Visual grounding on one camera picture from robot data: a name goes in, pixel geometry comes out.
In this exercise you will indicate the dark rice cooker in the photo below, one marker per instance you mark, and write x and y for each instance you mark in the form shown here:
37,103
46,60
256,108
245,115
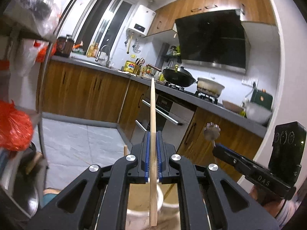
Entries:
64,46

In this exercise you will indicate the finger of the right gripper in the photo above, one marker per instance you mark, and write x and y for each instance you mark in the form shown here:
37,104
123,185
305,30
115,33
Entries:
227,155

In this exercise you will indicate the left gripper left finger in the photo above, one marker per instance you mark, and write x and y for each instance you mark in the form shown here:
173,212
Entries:
98,197

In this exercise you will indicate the black wok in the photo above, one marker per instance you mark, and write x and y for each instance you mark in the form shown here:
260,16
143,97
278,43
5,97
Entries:
176,75

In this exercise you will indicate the person right hand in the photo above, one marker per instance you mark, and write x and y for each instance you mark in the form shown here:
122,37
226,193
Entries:
270,203

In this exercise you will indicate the red plastic bag hanging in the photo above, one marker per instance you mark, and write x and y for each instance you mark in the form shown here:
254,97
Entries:
42,47

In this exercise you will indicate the white ceramic pot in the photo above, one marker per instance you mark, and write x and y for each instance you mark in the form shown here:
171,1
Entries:
209,87

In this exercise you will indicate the built-in steel oven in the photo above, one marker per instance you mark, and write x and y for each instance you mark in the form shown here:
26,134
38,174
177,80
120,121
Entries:
172,119

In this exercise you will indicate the white plastic bag hanging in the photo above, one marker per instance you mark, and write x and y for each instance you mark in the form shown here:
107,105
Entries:
24,59

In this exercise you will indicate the red plastic bag lower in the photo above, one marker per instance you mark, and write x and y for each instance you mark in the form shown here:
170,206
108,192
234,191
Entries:
16,128

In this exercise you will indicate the white bowl on counter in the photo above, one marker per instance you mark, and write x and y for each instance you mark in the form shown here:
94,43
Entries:
257,113

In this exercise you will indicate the green box on counter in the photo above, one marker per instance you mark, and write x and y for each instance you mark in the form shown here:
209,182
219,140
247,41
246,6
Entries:
261,96

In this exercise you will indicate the steel shelving rack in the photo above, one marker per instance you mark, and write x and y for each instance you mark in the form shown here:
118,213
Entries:
10,210

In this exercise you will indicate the black range hood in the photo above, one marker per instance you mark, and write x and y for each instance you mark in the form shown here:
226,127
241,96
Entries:
214,39

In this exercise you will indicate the white water heater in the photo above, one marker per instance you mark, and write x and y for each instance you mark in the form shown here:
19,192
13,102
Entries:
142,20

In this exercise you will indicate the white ceramic double utensil holder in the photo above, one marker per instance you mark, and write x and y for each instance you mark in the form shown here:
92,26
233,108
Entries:
138,207

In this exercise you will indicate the yellow tin can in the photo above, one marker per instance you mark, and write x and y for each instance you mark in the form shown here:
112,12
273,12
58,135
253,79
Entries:
129,66

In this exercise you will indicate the clear plastic bag on shelf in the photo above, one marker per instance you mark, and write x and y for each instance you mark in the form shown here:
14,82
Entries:
45,14

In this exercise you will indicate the wooden base cabinets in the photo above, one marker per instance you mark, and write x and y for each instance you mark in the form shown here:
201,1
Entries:
112,98

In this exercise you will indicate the silver flower spoon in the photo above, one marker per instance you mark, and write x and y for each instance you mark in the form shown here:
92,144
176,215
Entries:
211,132

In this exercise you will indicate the kitchen faucet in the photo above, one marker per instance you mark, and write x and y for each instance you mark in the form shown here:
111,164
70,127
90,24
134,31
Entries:
103,57

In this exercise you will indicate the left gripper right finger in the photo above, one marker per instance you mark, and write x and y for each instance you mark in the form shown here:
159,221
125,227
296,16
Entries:
208,199

